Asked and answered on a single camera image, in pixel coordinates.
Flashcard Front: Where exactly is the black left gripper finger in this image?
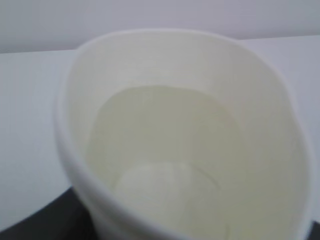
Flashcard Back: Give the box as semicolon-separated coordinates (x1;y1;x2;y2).
0;188;98;240

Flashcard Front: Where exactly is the white paper cup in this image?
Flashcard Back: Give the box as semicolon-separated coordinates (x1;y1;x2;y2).
53;29;316;240

